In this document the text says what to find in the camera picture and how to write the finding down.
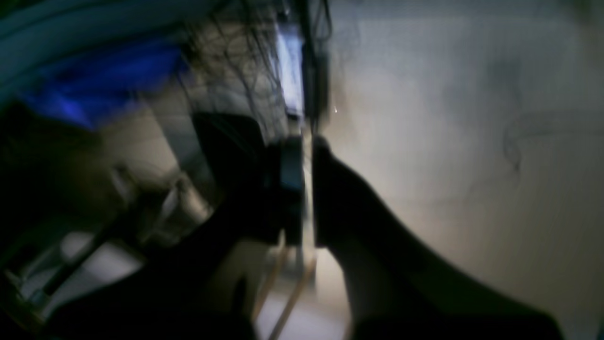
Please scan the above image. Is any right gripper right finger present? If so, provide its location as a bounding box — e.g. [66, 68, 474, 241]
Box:
[311, 137, 563, 340]

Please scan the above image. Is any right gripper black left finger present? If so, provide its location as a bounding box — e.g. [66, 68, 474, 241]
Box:
[45, 136, 305, 340]

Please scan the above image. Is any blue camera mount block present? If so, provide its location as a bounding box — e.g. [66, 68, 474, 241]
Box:
[18, 36, 186, 130]

